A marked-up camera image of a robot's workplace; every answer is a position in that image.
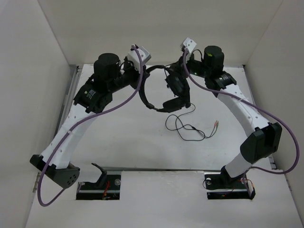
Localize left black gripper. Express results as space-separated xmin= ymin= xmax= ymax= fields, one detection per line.
xmin=109 ymin=56 xmax=151 ymax=93

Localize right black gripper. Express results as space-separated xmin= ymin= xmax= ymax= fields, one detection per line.
xmin=170 ymin=51 xmax=211 ymax=79

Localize black headphones with cable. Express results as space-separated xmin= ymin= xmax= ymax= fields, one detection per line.
xmin=139 ymin=64 xmax=219 ymax=141

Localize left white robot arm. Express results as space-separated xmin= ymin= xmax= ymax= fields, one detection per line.
xmin=30 ymin=51 xmax=151 ymax=189

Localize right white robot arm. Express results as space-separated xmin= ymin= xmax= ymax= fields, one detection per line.
xmin=172 ymin=46 xmax=282 ymax=187

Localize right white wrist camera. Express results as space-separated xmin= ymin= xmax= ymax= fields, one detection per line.
xmin=180 ymin=38 xmax=197 ymax=61

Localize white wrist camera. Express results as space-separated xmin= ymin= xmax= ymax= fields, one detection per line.
xmin=127 ymin=44 xmax=152 ymax=73
xmin=180 ymin=38 xmax=197 ymax=61

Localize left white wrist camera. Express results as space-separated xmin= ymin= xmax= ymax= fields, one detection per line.
xmin=127 ymin=44 xmax=152 ymax=73

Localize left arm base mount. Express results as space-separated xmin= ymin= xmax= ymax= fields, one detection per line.
xmin=76 ymin=163 xmax=122 ymax=200

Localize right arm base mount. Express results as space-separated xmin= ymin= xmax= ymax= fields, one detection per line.
xmin=202 ymin=172 xmax=256 ymax=200

